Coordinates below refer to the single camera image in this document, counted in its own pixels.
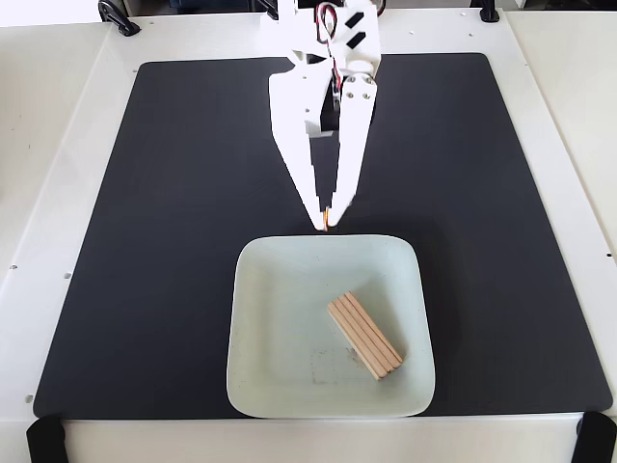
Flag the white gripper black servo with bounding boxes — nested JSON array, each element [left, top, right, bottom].
[[268, 49, 381, 232]]

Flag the grooved wooden block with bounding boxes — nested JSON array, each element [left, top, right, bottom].
[[326, 290, 405, 382]]

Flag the white square plate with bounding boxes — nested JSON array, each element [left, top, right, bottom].
[[225, 233, 438, 420]]

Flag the black rubber mat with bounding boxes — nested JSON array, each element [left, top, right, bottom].
[[32, 51, 613, 420]]

